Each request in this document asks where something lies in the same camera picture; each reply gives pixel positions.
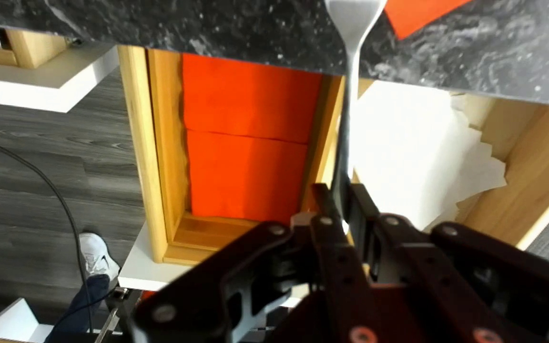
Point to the white paper towel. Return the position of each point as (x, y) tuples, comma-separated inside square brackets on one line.
[(409, 153)]

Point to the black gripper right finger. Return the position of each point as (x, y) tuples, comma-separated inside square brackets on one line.
[(466, 273)]

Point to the square orange paper napkin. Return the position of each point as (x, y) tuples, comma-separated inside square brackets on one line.
[(424, 12)]

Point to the large wooden drawer white front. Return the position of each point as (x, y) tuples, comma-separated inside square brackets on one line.
[(542, 164)]

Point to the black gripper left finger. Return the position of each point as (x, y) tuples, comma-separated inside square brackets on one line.
[(237, 278)]

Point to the white sneaker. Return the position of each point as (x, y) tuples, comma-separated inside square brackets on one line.
[(96, 254)]

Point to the wooden organizer box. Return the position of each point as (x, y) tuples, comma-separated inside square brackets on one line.
[(167, 158)]

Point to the blue jeans leg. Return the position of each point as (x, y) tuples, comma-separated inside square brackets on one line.
[(77, 311)]

